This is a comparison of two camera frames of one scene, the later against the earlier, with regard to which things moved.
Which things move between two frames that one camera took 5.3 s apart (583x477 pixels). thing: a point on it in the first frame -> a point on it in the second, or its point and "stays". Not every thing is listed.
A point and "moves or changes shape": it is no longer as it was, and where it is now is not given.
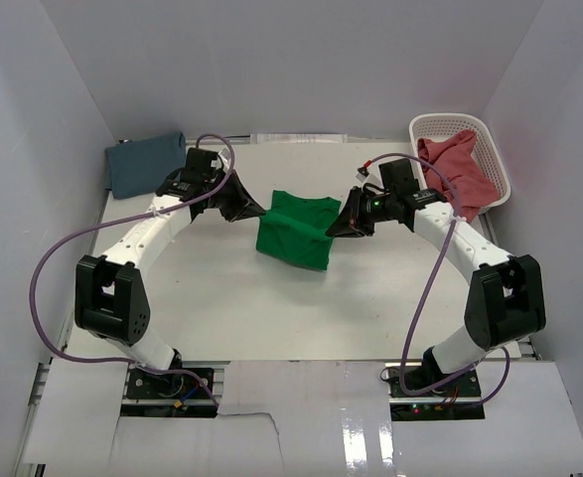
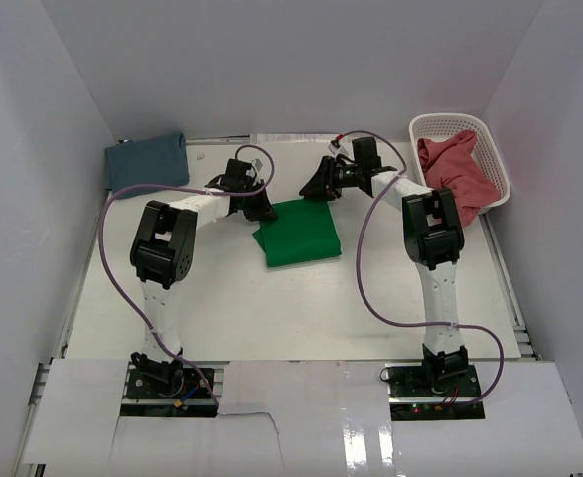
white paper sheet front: [307, 418] stays
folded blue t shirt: [140, 167] stays
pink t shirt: [454, 155] stays
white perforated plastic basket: [441, 126] stays
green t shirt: [296, 229] moves or changes shape
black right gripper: [351, 223] -> [316, 188]
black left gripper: [243, 206] -> [263, 212]
